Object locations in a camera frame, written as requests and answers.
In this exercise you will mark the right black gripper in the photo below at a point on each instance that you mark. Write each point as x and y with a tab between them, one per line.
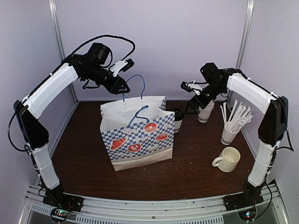
196	111

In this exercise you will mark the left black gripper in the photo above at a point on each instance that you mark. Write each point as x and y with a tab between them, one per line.
115	86

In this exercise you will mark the blue checkered paper bag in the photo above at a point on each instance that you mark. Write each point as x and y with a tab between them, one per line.
137	131

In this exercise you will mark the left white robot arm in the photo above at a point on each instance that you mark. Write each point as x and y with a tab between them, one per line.
90	67

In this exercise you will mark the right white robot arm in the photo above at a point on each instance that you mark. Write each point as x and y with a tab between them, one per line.
273	108

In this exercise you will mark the stack of white paper cups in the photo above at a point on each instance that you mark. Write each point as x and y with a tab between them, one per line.
205	113

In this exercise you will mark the white cup holding straws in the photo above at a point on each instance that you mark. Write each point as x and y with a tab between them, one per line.
228	135

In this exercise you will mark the bundle of white wrapped straws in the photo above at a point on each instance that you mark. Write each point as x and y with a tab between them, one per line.
240	115

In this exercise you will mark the white ceramic mug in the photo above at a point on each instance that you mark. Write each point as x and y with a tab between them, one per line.
227	160

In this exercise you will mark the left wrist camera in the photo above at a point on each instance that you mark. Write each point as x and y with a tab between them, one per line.
121	66

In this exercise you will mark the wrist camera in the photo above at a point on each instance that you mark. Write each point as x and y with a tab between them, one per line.
121	66
192	86

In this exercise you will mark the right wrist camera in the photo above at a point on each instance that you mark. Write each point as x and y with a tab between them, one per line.
192	86

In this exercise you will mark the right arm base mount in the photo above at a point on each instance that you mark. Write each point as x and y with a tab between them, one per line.
246	208

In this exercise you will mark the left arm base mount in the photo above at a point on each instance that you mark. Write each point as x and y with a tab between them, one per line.
62	210

